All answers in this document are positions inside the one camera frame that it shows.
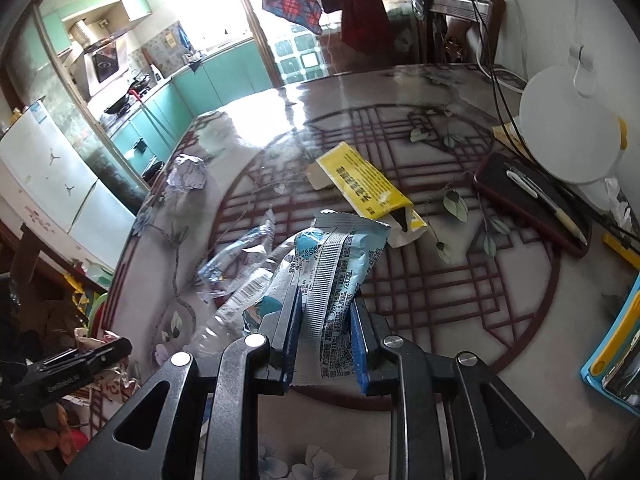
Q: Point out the clear plastic wrap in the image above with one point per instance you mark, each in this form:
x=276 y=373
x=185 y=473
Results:
x=616 y=202

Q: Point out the dark wooden chair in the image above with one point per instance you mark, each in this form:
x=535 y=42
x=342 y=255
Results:
x=30 y=255

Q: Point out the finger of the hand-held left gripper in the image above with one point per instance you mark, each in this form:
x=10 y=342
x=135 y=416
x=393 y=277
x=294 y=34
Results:
x=90 y=357

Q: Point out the dark green waste bin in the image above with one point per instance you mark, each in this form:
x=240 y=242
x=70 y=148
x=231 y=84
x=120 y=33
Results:
x=152 y=171

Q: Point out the clear plastic bottle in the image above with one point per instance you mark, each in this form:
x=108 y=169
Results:
x=225 y=320

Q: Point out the black wok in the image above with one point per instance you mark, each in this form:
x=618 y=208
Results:
x=119 y=106

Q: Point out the white black pen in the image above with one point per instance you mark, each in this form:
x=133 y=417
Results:
x=545 y=201

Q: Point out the teal kitchen base cabinets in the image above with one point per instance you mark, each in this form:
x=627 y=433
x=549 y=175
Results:
x=220 y=75

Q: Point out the blue yellow-green block toy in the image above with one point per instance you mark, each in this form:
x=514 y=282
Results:
x=617 y=330

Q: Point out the dark red phone case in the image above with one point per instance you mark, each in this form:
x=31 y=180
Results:
x=520 y=202

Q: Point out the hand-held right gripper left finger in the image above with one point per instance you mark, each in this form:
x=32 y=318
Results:
x=291 y=345

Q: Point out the yellow paper pad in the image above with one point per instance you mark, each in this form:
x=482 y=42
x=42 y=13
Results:
x=506 y=135

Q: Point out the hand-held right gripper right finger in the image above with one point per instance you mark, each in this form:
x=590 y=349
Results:
x=359 y=355

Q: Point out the small blue clear wrapper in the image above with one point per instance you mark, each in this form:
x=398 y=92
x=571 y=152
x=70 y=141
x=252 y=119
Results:
x=225 y=260

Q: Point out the carved wooden chair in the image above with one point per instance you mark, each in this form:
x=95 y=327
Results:
x=460 y=15

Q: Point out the person's left hand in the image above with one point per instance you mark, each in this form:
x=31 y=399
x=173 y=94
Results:
x=42 y=437

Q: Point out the red green round stool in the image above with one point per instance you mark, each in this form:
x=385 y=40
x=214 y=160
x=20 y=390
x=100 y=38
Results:
x=100 y=306

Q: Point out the open yellow white carton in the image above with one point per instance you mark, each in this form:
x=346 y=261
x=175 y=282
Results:
x=360 y=175

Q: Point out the steel range hood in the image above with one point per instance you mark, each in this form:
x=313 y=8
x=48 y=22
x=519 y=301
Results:
x=102 y=60

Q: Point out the white refrigerator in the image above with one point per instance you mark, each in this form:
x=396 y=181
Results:
x=45 y=170

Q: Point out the silver blue snack packet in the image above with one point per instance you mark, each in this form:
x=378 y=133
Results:
x=330 y=280

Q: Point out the dark red hanging garment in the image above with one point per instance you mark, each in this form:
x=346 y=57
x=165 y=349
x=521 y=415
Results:
x=365 y=20

